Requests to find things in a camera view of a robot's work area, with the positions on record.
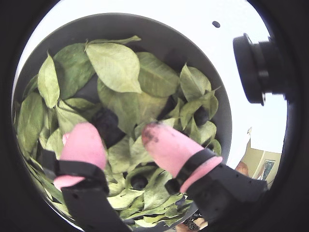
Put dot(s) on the pink-tipped black gripper finger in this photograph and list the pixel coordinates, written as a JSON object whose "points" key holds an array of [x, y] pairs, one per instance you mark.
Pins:
{"points": [[173, 149], [84, 145]]}

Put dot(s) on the green framed picture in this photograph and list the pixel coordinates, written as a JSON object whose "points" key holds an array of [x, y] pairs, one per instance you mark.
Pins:
{"points": [[268, 168]]}

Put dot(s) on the dark grey round bowl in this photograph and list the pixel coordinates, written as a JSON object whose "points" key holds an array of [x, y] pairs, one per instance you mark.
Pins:
{"points": [[144, 31]]}

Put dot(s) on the pile of green leaves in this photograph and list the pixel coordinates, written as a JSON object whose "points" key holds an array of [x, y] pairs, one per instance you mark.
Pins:
{"points": [[116, 65]]}

